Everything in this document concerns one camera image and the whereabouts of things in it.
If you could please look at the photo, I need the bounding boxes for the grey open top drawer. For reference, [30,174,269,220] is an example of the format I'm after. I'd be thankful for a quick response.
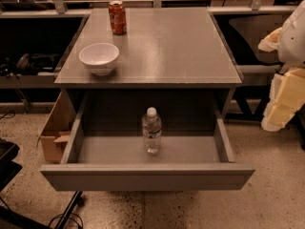
[41,91,254,191]

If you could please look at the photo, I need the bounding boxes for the black floor cable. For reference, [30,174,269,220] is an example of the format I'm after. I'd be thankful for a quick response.
[47,213,84,229]

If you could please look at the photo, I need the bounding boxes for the black chair at right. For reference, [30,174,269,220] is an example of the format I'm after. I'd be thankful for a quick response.
[224,14,305,151]

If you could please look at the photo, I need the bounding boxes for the black equipment at left edge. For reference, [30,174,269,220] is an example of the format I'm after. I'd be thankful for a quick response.
[0,139,22,191]

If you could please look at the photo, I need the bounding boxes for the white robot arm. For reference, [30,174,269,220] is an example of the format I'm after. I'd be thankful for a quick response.
[258,1,305,132]

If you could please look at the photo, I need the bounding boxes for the orange soda can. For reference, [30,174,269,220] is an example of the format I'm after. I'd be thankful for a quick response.
[109,0,127,35]

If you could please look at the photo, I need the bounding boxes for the white ceramic bowl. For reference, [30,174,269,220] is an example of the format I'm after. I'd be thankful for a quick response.
[78,43,120,75]

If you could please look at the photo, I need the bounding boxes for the brown cardboard box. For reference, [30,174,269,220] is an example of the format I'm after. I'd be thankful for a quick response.
[39,94,75,163]

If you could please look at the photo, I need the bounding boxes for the clear plastic water bottle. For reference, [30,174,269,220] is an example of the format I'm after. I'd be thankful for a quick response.
[142,107,162,155]

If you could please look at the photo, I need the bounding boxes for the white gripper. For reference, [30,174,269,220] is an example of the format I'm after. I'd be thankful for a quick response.
[258,28,305,132]

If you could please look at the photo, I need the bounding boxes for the black headphones on shelf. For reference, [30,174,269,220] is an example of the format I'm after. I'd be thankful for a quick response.
[0,53,60,76]

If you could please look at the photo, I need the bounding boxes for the grey counter cabinet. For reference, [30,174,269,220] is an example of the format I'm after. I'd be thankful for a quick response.
[53,6,244,119]

